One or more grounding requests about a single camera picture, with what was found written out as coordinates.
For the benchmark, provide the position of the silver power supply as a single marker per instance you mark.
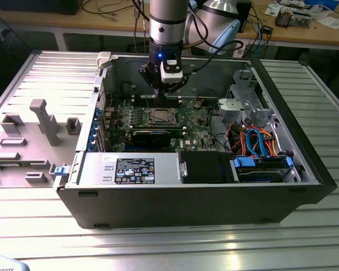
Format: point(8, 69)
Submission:
point(96, 169)

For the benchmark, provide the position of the metal heatsink cooler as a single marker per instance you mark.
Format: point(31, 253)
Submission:
point(284, 18)

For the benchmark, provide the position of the white papers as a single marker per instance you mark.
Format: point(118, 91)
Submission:
point(333, 22)

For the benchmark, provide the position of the pale blue teach pendant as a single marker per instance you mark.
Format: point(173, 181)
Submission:
point(5, 264)

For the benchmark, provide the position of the black RAM slot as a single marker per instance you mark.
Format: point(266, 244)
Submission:
point(158, 126)
point(141, 98)
point(141, 104)

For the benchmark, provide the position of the grey parts rack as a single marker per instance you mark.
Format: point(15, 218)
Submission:
point(34, 158)

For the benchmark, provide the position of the wooden workbench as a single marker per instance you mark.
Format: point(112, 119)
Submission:
point(87, 21)

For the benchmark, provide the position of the black box on workbench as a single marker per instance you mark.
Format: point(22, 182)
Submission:
point(36, 7)

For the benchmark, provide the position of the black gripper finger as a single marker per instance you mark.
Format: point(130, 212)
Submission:
point(147, 76)
point(180, 83)

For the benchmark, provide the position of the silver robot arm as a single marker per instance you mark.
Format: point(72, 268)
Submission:
point(166, 17)

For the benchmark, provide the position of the small green circuit board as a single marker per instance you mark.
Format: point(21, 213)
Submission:
point(300, 21)

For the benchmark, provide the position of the white label card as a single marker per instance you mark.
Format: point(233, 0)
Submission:
point(239, 52)

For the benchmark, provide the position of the pale grey case latch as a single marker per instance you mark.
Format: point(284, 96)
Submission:
point(104, 59)

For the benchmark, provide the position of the silver disk bay cage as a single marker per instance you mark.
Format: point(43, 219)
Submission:
point(231, 107)

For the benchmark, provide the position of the silver CPU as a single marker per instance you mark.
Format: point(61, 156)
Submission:
point(161, 115)

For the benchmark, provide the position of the black graphics card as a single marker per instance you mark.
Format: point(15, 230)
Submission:
point(152, 139)

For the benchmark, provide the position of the green motherboard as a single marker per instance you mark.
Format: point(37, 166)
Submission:
point(197, 132)

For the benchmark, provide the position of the CPU socket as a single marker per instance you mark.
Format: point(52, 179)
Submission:
point(150, 122)

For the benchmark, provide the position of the hard disk in blue carrier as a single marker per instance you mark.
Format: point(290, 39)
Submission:
point(244, 163)

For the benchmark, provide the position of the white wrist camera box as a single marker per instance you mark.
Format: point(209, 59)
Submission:
point(171, 74)

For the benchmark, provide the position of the round coin battery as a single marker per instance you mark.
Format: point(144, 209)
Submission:
point(197, 105)

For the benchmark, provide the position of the blue plastic clip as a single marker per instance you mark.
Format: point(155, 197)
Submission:
point(60, 171)

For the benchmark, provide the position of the small black box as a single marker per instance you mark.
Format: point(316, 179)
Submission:
point(267, 29)

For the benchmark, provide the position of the tall black box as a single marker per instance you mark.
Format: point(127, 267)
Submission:
point(245, 17)

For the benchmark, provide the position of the black PC case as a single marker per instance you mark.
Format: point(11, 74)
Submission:
point(186, 206)

